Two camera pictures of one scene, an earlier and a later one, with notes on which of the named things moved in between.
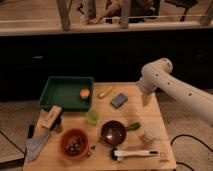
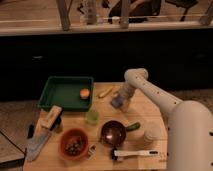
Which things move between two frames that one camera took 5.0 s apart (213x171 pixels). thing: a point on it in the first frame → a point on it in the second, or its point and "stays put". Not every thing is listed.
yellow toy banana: (105, 92) stays put
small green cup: (92, 117) stays put
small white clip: (92, 151) stays put
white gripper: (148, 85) → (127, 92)
